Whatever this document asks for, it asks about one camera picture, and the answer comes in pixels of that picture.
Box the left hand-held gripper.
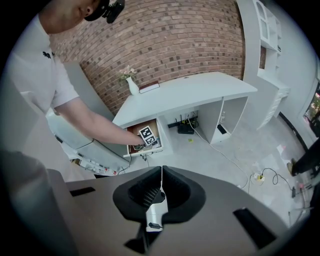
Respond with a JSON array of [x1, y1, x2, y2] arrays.
[[132, 126, 162, 152]]

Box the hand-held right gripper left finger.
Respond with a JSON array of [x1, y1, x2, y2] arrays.
[[112, 166, 166, 222]]

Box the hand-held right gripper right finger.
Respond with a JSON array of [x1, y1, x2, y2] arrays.
[[162, 165, 206, 224]]

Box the white wooden drawer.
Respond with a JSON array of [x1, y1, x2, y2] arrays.
[[123, 118, 165, 158]]

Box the person's left forearm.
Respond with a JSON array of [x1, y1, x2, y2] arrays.
[[53, 96, 146, 153]]

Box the black router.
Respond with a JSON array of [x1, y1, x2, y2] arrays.
[[176, 113, 196, 135]]

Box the red-brown book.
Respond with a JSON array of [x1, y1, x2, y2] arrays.
[[138, 80, 161, 95]]

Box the white desk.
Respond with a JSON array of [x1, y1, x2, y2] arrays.
[[112, 71, 259, 156]]

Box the pink flowers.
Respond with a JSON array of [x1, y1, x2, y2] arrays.
[[117, 64, 138, 85]]

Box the flat black device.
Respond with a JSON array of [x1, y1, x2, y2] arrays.
[[216, 123, 229, 136]]

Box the person's white T-shirt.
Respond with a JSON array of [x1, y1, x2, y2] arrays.
[[4, 13, 81, 116]]

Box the white bookcase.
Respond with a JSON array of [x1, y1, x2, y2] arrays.
[[235, 0, 291, 131]]

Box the person's head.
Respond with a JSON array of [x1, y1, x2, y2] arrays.
[[37, 0, 101, 35]]

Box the long white cable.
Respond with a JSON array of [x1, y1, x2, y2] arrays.
[[187, 116, 251, 194]]

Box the looped black cable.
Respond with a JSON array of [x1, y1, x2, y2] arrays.
[[260, 166, 297, 199]]

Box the black head-worn camera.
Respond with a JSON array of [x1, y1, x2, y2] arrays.
[[83, 0, 126, 25]]

